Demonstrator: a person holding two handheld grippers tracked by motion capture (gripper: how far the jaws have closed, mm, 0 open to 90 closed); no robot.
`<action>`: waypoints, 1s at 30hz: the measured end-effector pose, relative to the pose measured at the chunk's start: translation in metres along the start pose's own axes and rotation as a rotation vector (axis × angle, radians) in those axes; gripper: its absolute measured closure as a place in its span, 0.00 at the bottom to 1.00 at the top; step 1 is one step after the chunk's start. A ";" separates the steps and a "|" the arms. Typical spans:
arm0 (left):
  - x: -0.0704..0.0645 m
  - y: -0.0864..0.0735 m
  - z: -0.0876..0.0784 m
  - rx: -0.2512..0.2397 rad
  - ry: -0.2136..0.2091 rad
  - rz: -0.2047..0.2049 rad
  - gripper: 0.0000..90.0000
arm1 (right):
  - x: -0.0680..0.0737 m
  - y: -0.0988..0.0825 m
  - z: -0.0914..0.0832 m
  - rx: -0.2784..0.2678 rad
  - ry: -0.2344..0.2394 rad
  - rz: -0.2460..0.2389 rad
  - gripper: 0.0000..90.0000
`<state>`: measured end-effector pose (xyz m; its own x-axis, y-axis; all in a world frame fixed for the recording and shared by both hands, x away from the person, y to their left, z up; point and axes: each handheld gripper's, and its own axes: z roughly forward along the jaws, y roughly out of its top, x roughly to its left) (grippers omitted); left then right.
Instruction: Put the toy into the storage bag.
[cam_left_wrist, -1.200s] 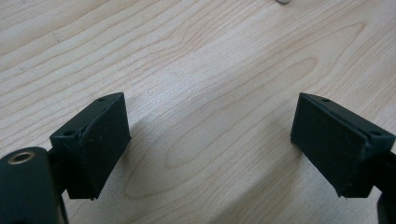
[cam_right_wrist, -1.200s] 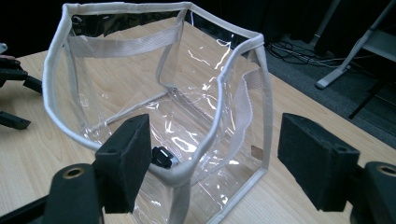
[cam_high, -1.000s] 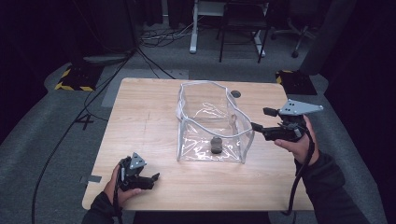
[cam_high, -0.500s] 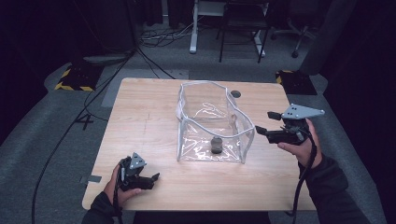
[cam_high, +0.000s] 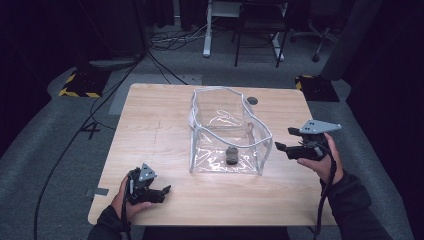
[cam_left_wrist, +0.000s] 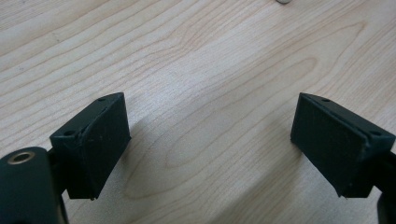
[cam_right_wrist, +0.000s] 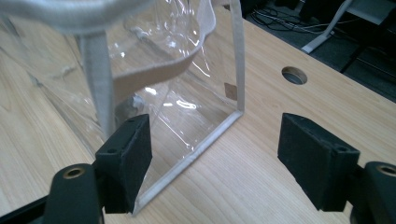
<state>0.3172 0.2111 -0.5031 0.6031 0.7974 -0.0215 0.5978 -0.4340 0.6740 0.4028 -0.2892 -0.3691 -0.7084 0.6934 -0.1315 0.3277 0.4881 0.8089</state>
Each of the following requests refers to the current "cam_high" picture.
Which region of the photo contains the left hand-held gripper cable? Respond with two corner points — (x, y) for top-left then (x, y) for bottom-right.
(120, 179), (133, 240)

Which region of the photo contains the small dark grey object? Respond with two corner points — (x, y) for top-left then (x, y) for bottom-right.
(225, 145), (240, 166)

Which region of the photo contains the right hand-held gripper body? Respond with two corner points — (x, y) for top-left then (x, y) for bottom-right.
(284, 119), (343, 162)

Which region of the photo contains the clear plastic bag white trim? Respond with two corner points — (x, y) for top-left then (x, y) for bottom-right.
(188, 85), (274, 176)

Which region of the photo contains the office chair wheeled base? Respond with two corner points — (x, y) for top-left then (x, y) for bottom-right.
(289, 18), (338, 63)

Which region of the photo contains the person's left hand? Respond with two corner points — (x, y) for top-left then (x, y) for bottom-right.
(111, 174), (153, 223)

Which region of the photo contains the bundle of floor cables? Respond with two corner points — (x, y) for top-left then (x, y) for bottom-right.
(148, 23), (208, 52)

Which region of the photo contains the right hand-held gripper cable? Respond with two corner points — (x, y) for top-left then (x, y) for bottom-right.
(313, 146), (338, 240)

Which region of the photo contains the grey curtain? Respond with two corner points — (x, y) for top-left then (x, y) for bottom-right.
(320, 0), (384, 82)

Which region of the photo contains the long black floor cable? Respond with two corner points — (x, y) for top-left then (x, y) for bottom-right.
(33, 49), (151, 240)

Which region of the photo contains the white desk frame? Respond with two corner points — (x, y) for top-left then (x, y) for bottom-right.
(202, 0), (288, 63)

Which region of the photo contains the black yellow striped stand base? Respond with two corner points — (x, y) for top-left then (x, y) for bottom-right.
(58, 68), (112, 99)
(294, 74), (341, 103)

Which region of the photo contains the black metal chair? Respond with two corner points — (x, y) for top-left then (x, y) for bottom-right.
(231, 0), (290, 68)

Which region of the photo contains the hand-held gripper cable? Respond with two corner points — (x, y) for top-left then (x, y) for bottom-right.
(313, 146), (338, 240)
(120, 179), (133, 240)

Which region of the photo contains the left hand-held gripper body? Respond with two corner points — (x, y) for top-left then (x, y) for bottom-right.
(126, 163), (167, 205)

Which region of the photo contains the person's right hand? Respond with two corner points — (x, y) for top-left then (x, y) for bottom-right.
(296, 132), (345, 186)

